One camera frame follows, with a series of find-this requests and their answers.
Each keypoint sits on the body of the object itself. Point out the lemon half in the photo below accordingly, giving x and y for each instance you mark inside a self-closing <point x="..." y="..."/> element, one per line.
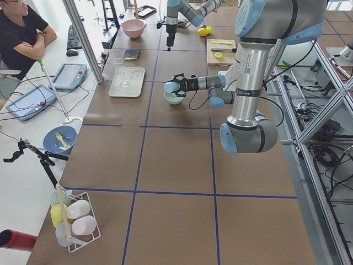
<point x="218" y="55"/>

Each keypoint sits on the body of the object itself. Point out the black computer mouse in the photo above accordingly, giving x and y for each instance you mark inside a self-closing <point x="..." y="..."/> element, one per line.
<point x="71" y="53"/>

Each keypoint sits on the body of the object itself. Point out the white wire cup rack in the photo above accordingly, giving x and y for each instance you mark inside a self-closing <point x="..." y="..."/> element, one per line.
<point x="63" y="233"/>

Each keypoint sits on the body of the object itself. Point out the red cylinder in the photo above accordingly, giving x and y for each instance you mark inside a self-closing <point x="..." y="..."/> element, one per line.
<point x="16" y="240"/>

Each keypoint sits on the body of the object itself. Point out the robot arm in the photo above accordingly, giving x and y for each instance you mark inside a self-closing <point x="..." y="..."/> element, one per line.
<point x="259" y="26"/>
<point x="194" y="15"/>

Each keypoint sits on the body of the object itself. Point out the blue teach pendant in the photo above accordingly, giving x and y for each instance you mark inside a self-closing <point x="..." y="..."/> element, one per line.
<point x="31" y="103"/>
<point x="69" y="76"/>

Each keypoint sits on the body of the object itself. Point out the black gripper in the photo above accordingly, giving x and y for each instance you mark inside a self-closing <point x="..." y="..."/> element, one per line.
<point x="192" y="84"/>
<point x="171" y="30"/>

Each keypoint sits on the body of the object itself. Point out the white cup in rack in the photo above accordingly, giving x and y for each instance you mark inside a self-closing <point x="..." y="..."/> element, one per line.
<point x="78" y="209"/>

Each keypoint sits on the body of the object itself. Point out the large blue bowl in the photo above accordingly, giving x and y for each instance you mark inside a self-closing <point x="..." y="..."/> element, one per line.
<point x="51" y="144"/>

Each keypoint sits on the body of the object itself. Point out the pink cup in rack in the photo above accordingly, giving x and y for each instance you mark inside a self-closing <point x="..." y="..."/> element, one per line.
<point x="84" y="225"/>

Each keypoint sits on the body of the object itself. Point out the wooden cutting board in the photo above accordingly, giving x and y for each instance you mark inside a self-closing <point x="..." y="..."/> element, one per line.
<point x="211" y="60"/>

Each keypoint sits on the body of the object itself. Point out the yellow plastic knife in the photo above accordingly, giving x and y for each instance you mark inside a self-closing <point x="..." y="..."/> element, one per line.
<point x="221" y="42"/>

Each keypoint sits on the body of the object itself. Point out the pale green cup in rack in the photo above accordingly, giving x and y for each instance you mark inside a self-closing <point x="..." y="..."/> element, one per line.
<point x="65" y="197"/>

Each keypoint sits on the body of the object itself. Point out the pink bowl of ice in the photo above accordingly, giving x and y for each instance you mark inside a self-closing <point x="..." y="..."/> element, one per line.
<point x="133" y="28"/>

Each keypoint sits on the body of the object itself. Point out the cream bear serving tray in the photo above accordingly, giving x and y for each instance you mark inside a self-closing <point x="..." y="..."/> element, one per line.
<point x="135" y="75"/>

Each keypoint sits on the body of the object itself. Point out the yellow cup in rack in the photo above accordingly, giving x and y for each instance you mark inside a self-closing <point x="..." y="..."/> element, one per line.
<point x="56" y="215"/>

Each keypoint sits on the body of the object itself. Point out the yellow lemon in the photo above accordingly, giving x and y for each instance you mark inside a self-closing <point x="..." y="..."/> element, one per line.
<point x="209" y="30"/>
<point x="203" y="32"/>

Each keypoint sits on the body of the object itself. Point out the black keyboard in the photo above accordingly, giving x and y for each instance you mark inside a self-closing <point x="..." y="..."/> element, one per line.
<point x="73" y="41"/>

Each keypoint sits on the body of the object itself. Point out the seated person in black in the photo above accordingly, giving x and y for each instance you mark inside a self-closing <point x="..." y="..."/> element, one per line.
<point x="24" y="36"/>

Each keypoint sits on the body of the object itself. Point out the yellow plastic fork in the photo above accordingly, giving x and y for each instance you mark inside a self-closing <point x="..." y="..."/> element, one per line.
<point x="60" y="138"/>

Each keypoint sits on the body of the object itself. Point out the mint green bowl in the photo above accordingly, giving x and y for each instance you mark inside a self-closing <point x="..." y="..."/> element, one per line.
<point x="172" y="99"/>

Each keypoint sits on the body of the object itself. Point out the clear wine glass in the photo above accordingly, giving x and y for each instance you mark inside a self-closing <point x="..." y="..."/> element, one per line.
<point x="121" y="71"/>

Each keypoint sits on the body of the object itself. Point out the light blue plastic cup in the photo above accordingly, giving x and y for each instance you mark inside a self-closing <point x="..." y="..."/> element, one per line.
<point x="171" y="86"/>

